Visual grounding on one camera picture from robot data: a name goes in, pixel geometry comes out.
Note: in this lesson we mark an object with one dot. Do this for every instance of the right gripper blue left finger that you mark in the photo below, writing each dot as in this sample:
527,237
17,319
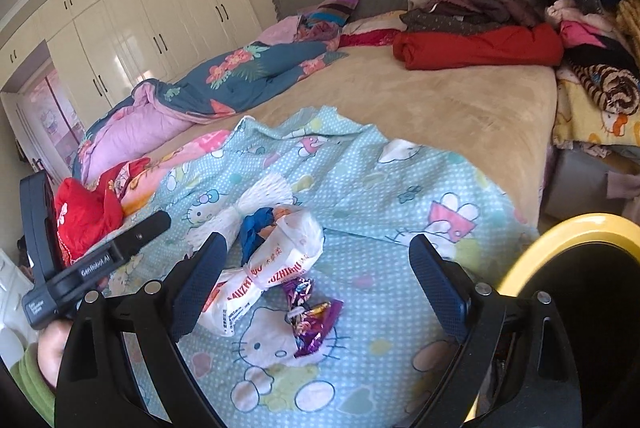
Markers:
191,281

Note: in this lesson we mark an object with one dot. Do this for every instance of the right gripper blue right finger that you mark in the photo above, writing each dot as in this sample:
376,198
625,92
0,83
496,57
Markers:
445,285

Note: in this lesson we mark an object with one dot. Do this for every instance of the blue rubber glove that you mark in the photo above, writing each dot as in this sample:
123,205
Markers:
249,235

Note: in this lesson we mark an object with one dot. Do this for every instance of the white printed plastic bag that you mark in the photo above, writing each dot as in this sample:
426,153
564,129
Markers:
290,250

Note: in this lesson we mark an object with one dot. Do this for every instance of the purple candy wrapper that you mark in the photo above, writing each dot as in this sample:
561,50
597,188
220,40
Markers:
310,323

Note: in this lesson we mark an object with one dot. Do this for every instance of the yellow rimmed black trash bin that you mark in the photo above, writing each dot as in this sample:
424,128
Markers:
581,366

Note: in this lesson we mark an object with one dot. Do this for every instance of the left hand painted nails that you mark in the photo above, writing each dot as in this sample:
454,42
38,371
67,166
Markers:
51,345

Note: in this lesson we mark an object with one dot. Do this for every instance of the red cartoon garment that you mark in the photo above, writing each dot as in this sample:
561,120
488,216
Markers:
86,215

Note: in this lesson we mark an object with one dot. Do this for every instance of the green sweater sleeve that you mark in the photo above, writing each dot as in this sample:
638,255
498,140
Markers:
29,380

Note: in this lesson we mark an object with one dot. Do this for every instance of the pink cartoon blanket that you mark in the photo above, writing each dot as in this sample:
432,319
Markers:
172,167

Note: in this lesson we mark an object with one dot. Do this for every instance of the light blue Hello Kitty sheet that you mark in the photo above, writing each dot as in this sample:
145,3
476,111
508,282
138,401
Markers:
371,195

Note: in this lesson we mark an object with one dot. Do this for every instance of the teal floral pink quilt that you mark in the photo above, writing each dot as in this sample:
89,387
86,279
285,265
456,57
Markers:
232,83

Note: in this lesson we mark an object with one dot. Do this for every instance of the tan bed cover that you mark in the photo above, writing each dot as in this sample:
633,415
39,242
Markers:
498,117

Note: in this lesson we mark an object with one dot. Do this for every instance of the yellow cartoon blanket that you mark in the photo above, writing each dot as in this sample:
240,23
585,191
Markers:
578,120

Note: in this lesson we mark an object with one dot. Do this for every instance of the tiger striped knit garment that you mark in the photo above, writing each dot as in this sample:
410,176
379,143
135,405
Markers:
613,90

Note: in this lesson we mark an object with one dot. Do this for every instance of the red folded garment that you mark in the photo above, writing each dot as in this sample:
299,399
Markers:
506,45

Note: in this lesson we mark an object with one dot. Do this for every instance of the cream built-in wardrobe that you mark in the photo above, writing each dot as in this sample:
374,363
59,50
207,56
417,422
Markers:
102,48

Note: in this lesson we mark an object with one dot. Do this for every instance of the striped colourful pillow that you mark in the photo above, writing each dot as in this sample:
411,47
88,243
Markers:
325,21

